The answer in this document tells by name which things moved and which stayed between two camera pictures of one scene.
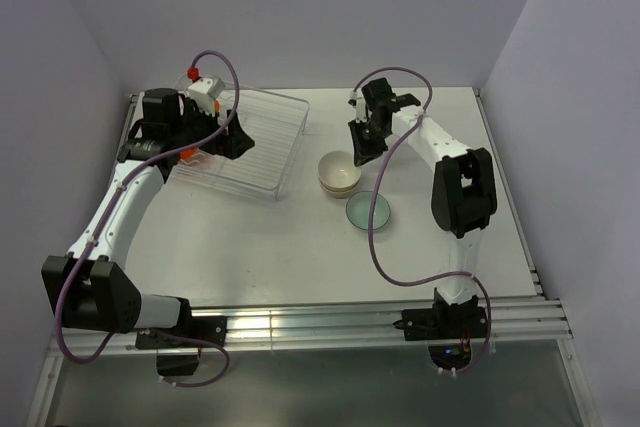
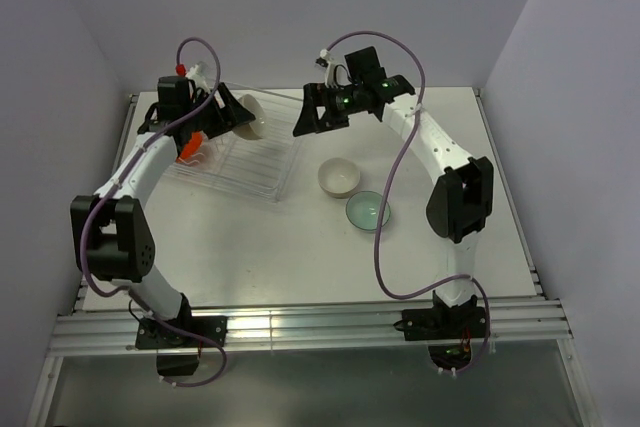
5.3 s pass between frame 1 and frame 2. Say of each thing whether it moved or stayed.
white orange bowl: stayed
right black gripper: moved
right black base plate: stayed
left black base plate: stayed
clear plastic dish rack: stayed
